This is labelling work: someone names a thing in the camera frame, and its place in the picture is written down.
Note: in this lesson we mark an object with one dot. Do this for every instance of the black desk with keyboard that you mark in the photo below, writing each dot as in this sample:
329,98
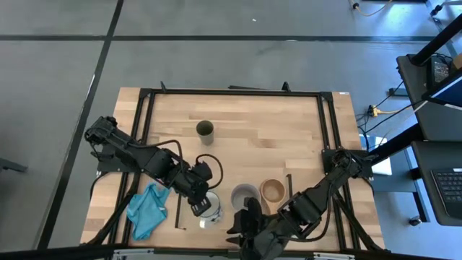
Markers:
427,187

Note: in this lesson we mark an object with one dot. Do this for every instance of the black desk with electronics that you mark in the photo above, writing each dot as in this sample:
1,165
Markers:
436,122

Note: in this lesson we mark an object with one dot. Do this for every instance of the monitor with blue screen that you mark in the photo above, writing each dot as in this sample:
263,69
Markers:
449,92

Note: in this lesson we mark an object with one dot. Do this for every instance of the olive green cup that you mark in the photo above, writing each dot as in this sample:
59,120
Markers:
205,131

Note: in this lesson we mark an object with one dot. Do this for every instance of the yellow power strip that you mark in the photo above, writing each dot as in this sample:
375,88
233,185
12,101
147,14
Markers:
374,111

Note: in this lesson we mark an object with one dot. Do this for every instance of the black keyboard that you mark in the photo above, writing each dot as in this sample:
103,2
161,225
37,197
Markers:
449,191

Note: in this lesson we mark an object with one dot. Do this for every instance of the black aluminium table frame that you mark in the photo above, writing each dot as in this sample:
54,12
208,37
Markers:
234,92

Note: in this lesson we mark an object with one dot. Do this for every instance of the black slanted desk leg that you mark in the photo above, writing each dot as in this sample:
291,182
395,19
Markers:
397,144

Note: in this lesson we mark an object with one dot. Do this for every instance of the black electronics box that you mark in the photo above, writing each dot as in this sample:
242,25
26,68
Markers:
439,70

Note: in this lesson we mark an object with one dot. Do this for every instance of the black caster wheel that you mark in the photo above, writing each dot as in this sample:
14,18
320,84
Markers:
416,221

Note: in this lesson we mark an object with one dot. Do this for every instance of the grey ceramic mug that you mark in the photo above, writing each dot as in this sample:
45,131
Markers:
243,193

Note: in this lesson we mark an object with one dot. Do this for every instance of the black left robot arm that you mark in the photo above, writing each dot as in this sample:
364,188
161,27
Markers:
133,151

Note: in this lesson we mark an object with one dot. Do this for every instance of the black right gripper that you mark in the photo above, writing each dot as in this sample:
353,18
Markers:
267,238

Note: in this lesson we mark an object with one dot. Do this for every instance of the grey metal cart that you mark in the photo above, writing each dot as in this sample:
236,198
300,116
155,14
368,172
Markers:
444,21

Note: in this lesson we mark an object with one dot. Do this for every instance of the grey stand foot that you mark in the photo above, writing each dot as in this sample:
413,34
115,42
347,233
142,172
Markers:
12,167

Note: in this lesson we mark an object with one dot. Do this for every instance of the black crossbeam with silver brackets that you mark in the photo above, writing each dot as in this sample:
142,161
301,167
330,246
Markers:
54,252

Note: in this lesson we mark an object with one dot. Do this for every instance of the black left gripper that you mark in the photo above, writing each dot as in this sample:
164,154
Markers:
193,180

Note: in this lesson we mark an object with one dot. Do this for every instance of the blue cloth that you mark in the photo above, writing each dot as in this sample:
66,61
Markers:
148,213

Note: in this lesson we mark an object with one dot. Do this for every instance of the black slanted pole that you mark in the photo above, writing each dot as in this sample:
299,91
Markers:
438,39

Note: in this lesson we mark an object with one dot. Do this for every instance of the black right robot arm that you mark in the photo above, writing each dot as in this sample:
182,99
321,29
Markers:
325,191

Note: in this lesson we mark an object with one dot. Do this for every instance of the white box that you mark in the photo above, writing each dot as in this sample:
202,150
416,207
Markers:
382,168

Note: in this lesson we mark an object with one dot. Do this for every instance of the white enamel mug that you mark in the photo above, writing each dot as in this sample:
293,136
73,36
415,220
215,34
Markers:
214,216

